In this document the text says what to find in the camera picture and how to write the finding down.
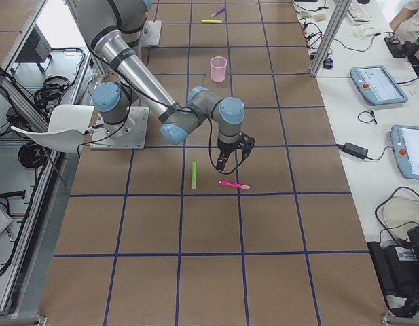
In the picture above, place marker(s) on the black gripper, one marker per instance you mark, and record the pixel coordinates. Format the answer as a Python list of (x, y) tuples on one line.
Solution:
[(225, 150)]

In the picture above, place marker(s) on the pink pen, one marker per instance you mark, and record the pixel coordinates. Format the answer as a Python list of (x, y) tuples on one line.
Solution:
[(233, 184)]

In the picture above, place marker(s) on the purple pen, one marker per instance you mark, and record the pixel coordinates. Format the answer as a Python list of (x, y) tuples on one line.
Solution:
[(219, 11)]

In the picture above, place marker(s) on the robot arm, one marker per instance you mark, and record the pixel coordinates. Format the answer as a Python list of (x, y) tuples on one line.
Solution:
[(112, 31)]

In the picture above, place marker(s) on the pink mesh cup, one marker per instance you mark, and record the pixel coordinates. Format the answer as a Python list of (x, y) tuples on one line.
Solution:
[(218, 66)]

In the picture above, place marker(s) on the green pen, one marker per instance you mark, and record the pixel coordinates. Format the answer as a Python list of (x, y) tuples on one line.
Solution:
[(194, 174)]

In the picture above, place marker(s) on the black power brick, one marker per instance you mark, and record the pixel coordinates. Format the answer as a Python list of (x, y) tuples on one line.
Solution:
[(355, 150)]

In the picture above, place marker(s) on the blue teach pendant far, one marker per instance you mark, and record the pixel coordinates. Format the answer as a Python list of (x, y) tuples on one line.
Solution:
[(377, 85)]

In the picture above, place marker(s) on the blue teach pendant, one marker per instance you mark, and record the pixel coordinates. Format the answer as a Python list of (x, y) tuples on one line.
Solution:
[(377, 85), (405, 141)]

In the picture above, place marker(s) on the white plastic sheet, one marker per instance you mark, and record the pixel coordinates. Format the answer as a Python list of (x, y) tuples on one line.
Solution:
[(66, 128)]

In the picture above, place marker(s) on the blue teach pendant near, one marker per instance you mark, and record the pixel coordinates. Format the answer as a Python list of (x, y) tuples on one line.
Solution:
[(405, 141)]

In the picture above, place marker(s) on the person in white shirt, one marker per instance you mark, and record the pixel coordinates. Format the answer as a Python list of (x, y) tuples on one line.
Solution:
[(406, 23)]

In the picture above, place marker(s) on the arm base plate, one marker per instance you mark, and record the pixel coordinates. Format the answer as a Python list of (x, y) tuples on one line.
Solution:
[(150, 36), (128, 135)]

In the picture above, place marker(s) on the aluminium frame post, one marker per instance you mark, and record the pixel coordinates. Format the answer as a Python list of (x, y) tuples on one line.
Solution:
[(331, 30)]

